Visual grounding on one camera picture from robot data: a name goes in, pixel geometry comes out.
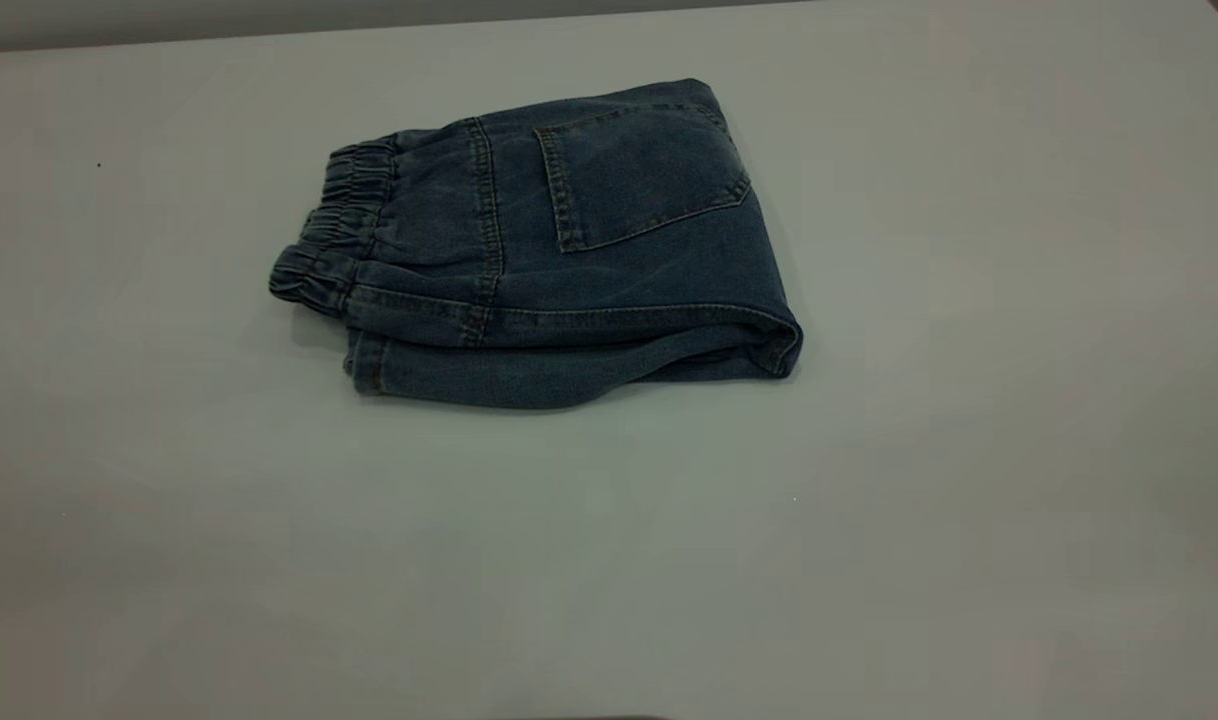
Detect blue denim pants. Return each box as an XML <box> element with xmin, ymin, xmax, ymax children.
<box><xmin>267</xmin><ymin>78</ymin><xmax>805</xmax><ymax>411</ymax></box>

